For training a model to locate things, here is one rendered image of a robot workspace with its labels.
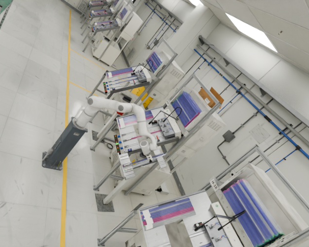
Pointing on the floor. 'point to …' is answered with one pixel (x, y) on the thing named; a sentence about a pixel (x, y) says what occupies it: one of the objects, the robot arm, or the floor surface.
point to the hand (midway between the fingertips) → (150, 160)
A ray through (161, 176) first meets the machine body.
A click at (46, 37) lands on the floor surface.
